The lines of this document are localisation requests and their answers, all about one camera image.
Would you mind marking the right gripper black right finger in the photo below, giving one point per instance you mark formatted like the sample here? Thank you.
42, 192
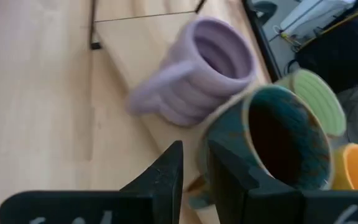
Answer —
244, 199

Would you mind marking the lilac ribbed mug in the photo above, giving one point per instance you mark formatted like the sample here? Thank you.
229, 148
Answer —
191, 87

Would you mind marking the black aluminium table frame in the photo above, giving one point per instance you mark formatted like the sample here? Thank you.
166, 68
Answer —
261, 40

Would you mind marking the light green ribbed mug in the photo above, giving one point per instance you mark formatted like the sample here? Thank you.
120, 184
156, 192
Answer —
319, 99

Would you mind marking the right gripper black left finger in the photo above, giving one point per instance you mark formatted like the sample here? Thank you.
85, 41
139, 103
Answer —
166, 186

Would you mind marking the black metal rack wooden shelf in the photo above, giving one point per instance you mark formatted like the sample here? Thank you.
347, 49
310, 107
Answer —
126, 56

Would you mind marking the black mat orange striped edge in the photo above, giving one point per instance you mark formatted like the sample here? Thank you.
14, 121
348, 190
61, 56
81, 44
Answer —
337, 56

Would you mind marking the yellow mug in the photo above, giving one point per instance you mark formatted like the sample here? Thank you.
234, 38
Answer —
356, 168

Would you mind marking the blue brown glazed mug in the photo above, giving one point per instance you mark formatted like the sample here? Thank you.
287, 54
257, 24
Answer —
278, 130

